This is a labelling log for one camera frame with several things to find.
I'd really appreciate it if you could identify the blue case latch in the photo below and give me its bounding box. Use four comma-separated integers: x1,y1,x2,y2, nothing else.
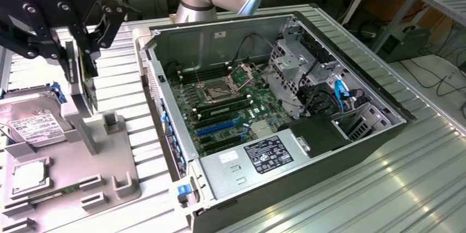
174,184,194,199

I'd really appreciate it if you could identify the black floor cable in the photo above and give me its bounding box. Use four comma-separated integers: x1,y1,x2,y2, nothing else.
399,57,466,95

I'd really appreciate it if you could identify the black wire bundle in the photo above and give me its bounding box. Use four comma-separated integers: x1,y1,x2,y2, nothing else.
295,82,341,117

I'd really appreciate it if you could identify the blue disk carrier bracket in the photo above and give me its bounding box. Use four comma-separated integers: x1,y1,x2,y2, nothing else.
49,81,70,106

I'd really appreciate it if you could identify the grey power supply unit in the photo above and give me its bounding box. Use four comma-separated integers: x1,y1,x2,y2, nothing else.
198,134,318,201

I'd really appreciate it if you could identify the metal slat side table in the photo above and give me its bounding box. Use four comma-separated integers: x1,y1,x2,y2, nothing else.
395,0,466,53

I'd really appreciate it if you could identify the black box device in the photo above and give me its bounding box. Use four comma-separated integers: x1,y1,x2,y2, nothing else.
374,23,433,64

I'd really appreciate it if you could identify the metal disk bay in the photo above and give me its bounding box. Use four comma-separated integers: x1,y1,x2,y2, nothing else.
333,101,393,141

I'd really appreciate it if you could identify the silver CPU chip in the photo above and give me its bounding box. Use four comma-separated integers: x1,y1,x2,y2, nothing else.
12,161,49,190

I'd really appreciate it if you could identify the black looped wire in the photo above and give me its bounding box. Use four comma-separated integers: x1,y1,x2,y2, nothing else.
234,33,270,64

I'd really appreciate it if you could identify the grey parts rack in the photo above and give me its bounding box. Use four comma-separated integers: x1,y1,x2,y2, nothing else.
0,101,143,233

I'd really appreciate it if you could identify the metal drive cage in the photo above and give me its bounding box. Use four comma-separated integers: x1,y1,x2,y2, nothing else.
267,38,318,114

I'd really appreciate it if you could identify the green motherboard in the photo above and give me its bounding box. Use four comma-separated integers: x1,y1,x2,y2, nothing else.
170,62,292,157

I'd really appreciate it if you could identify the open black PC case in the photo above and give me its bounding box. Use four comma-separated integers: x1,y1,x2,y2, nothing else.
131,3,418,233

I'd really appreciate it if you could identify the graphics card with metal bracket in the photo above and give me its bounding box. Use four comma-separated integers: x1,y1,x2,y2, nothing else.
53,25,100,120

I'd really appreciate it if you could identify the CPU socket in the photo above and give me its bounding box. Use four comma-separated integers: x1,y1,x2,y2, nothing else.
202,80,234,102

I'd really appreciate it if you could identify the open metal socket cover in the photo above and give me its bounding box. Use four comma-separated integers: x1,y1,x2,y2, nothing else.
224,63,256,87

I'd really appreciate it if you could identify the silver hard disk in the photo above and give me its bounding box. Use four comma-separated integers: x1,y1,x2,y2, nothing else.
0,85,71,148

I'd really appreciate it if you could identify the blue wire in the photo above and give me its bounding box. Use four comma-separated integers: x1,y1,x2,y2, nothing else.
333,79,351,114

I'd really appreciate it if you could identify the installed green RAM stick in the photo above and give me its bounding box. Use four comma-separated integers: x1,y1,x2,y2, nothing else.
198,99,252,117

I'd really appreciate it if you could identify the silver chipset heat sink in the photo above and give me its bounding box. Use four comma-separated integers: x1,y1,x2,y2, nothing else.
250,122,276,139

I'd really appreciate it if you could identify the black plastic air shroud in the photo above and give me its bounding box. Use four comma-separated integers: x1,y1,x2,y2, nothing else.
288,113,353,159

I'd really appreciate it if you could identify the loose green RAM stick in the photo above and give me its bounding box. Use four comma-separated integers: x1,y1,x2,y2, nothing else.
28,184,80,204

